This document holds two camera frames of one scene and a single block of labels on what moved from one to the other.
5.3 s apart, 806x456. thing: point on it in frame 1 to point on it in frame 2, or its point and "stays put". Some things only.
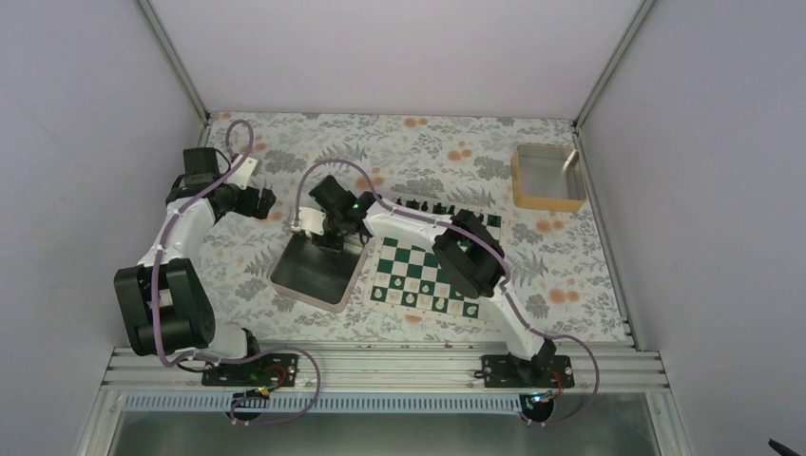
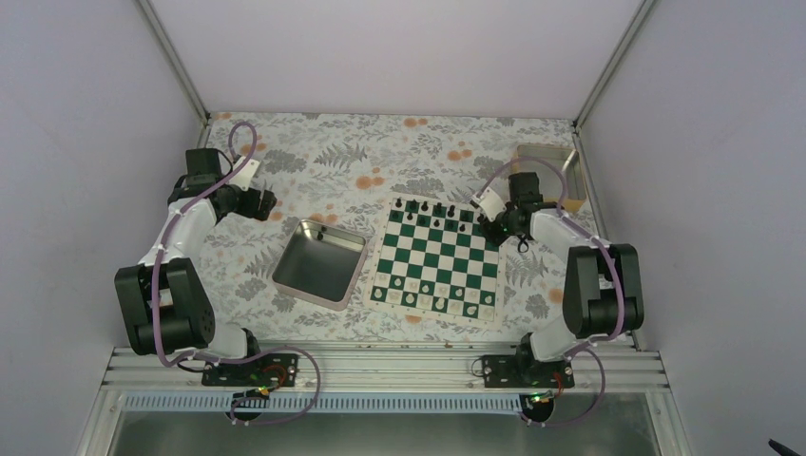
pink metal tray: [316, 275] stays put
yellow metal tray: [547, 178] stays put
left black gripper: [264, 204] stays put
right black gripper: [336, 244] to [492, 236]
